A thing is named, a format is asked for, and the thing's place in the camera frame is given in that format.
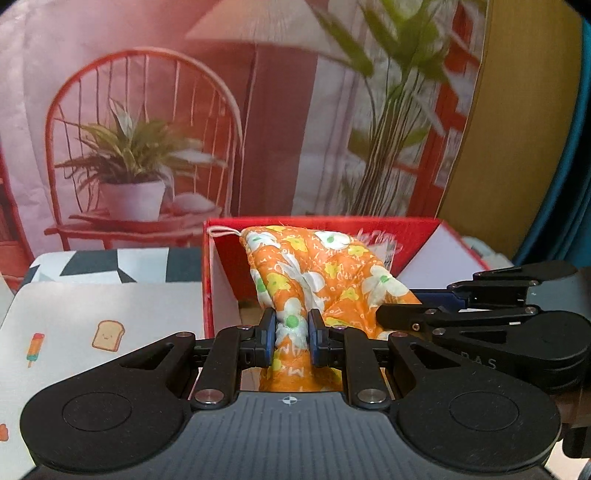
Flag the orange floral quilted cloth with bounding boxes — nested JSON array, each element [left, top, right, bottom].
[[207, 225, 418, 392]]

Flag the printed living room backdrop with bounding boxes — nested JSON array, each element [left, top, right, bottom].
[[1, 1, 489, 288]]

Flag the teal blue curtain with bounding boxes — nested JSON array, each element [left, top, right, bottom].
[[513, 20, 590, 267]]

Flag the red strawberry cardboard box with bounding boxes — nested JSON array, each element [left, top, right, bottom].
[[202, 216, 487, 337]]

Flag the cartoon patterned white tablecloth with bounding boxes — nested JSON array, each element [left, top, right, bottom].
[[1, 247, 204, 479]]

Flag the wooden panel board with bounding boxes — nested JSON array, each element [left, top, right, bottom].
[[439, 1, 582, 257]]

